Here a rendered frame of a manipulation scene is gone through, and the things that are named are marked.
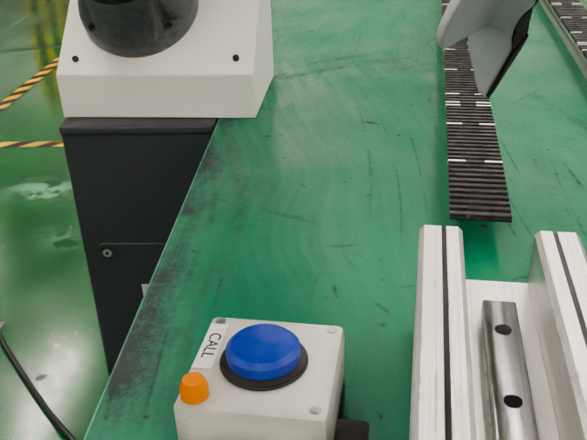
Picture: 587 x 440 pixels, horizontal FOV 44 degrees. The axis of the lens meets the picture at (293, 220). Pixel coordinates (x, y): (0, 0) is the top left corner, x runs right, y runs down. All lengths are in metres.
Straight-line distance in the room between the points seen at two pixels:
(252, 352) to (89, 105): 0.63
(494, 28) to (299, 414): 0.21
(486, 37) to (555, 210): 0.45
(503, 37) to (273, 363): 0.20
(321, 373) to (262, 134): 0.51
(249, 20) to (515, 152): 0.37
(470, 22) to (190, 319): 0.36
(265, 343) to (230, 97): 0.56
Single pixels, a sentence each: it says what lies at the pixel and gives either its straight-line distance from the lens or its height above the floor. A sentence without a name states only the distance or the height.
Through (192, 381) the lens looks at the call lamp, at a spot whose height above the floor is 0.85.
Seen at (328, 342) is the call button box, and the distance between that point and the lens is 0.41.
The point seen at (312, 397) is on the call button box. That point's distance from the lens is 0.38.
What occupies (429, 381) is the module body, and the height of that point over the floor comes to 0.86.
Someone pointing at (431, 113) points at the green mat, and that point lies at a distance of 0.92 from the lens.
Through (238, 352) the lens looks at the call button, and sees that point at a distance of 0.39.
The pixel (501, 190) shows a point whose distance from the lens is 0.65.
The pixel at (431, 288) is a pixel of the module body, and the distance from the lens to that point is 0.41.
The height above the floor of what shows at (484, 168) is 0.81.
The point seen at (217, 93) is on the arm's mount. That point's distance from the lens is 0.91.
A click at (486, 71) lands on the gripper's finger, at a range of 0.27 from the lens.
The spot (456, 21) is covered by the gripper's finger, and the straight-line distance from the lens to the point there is 0.22.
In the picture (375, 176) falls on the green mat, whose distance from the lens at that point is 0.74.
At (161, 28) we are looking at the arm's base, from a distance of 0.93.
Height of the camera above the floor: 1.09
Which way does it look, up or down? 28 degrees down
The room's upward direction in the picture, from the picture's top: 2 degrees counter-clockwise
